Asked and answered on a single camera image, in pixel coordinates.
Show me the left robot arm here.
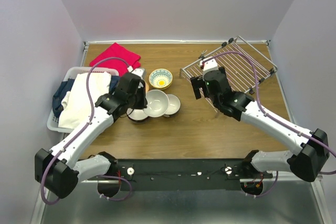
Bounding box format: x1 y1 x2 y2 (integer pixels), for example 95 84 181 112
35 68 147 201

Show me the teal white bowl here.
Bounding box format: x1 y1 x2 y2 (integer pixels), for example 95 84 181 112
163 94 181 118

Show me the aluminium frame rail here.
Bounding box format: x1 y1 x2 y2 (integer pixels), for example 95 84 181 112
41 159 323 188

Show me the navy blue garment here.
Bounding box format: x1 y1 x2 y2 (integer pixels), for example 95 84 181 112
52 76 120 118

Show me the white laundry basket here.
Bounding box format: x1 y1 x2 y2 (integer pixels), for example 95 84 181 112
47 67 119 133

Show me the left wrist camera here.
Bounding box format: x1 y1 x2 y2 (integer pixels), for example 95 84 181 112
127 66 146 80

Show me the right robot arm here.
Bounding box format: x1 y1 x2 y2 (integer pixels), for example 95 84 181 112
190 67 330 182

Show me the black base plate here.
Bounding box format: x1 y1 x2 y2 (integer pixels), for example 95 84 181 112
86 158 274 192

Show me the cream striped bowl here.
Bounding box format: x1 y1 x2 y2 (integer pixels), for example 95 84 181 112
149 68 173 86

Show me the beige bowl with drawing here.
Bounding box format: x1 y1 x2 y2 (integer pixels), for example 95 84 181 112
145 82 150 92

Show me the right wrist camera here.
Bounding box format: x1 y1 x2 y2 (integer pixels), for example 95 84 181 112
199 59 218 74

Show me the wire dish rack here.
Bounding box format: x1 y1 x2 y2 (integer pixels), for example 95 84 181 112
180 36 278 95

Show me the white cloth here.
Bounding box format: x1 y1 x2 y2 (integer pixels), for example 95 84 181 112
58 72 111 129

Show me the red folded cloth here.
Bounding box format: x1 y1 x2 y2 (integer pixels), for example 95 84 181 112
89 43 141 76

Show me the plain beige bowl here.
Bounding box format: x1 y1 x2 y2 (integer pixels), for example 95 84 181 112
143 90 169 118

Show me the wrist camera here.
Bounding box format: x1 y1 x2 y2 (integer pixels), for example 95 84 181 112
127 66 146 80
199 59 218 74

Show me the red bowl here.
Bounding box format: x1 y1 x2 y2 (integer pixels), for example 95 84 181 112
128 110 148 121

